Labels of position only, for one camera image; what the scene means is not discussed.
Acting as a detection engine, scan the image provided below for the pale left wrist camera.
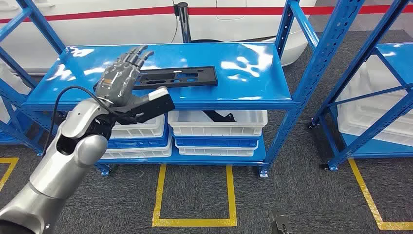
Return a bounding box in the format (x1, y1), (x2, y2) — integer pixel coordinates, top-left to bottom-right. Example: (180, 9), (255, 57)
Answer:
(111, 86), (176, 125)

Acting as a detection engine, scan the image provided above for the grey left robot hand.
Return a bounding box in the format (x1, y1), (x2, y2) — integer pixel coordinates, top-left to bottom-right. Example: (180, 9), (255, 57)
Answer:
(95, 45), (155, 108)

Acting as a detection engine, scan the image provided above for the white plastic bin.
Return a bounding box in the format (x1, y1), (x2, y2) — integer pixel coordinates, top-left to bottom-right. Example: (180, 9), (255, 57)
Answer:
(337, 55), (413, 130)
(168, 110), (268, 137)
(175, 139), (259, 157)
(336, 124), (413, 148)
(110, 115), (166, 139)
(100, 138), (173, 160)

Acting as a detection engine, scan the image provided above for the white car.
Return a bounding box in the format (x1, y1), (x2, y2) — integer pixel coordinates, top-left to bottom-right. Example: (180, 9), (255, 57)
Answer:
(0, 0), (318, 75)

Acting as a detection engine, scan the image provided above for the black bracket part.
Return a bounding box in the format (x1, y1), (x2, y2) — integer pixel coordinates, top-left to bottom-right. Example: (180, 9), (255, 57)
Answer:
(202, 110), (237, 123)

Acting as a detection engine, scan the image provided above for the red barrier belt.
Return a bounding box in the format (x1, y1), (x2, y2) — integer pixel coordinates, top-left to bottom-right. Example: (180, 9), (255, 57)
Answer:
(0, 4), (413, 25)

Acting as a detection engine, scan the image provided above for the black robot foot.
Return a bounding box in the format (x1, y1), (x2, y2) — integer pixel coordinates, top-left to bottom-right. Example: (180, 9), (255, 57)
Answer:
(270, 209), (293, 234)

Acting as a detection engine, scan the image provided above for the blue plastic bin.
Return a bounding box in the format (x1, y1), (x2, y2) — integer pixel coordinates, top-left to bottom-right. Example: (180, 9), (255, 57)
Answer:
(173, 135), (260, 150)
(107, 124), (170, 150)

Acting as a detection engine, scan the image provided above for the black stanchion post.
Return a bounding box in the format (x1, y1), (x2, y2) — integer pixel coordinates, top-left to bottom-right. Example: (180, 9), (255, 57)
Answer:
(173, 1), (193, 43)

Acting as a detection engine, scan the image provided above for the black plastic plate frame part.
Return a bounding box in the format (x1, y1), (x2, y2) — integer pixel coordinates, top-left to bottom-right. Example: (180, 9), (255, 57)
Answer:
(94, 66), (219, 92)

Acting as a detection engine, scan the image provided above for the blue metal shelf rack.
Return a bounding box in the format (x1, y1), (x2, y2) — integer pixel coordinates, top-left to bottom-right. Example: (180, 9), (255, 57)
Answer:
(308, 0), (413, 172)
(0, 0), (366, 178)

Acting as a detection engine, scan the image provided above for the thin black hanging cable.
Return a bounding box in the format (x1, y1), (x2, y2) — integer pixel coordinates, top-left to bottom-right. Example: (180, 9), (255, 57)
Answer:
(170, 0), (179, 43)

